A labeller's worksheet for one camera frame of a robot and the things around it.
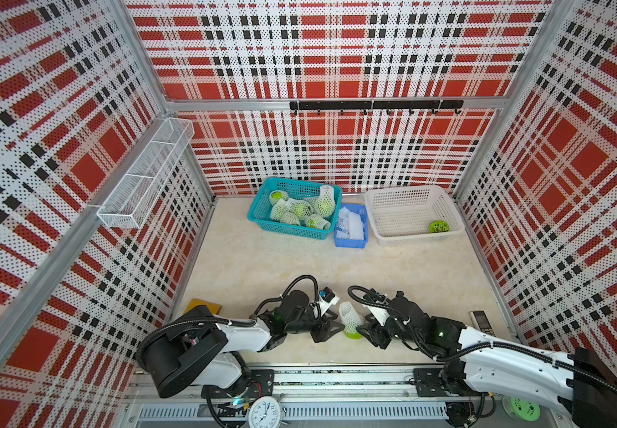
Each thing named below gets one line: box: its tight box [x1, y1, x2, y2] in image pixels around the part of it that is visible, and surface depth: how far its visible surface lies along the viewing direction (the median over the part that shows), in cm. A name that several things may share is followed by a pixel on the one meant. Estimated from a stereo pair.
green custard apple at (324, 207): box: [315, 197, 336, 218], surface depth 106 cm
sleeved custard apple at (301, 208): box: [287, 198, 313, 221], surface depth 110 cm
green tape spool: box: [501, 395, 542, 422], surface depth 67 cm
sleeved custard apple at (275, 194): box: [269, 189, 289, 206], surface depth 116 cm
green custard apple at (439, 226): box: [428, 220, 450, 234], surface depth 103 cm
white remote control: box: [468, 310, 497, 338], surface depth 86 cm
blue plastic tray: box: [333, 203, 369, 249], surface depth 109 cm
